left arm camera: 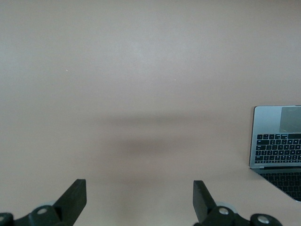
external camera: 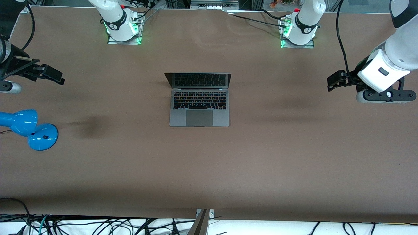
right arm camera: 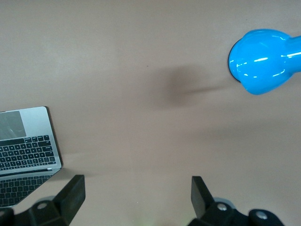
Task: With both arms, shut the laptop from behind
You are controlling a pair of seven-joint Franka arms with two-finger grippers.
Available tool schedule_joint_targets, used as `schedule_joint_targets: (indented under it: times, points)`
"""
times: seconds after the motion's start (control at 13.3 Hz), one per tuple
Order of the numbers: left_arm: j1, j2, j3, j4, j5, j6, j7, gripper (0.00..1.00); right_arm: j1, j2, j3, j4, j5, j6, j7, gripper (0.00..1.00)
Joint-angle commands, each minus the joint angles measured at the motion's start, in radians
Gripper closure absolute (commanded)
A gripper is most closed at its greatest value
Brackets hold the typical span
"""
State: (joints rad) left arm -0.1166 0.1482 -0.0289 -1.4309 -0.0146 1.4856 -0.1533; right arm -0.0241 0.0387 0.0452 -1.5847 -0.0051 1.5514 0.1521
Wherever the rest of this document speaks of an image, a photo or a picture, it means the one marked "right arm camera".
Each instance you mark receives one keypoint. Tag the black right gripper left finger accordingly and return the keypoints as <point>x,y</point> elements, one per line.
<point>70,200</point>

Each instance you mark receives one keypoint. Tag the blue desk lamp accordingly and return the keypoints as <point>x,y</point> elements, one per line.
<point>258,58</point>

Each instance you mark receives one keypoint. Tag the silver laptop with black keyboard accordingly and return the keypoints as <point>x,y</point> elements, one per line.
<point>35,117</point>

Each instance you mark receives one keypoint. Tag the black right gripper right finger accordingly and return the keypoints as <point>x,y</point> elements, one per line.
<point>202,202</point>

